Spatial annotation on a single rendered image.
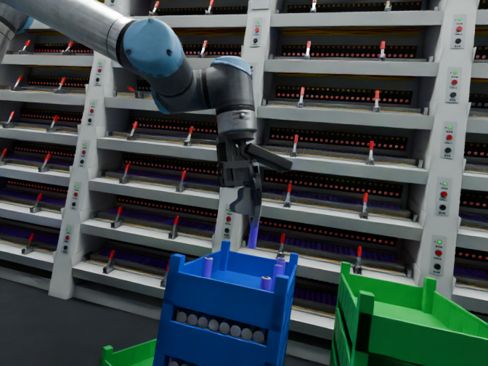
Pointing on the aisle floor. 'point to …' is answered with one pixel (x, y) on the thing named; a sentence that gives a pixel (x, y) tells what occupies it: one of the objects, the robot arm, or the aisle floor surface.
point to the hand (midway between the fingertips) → (255, 221)
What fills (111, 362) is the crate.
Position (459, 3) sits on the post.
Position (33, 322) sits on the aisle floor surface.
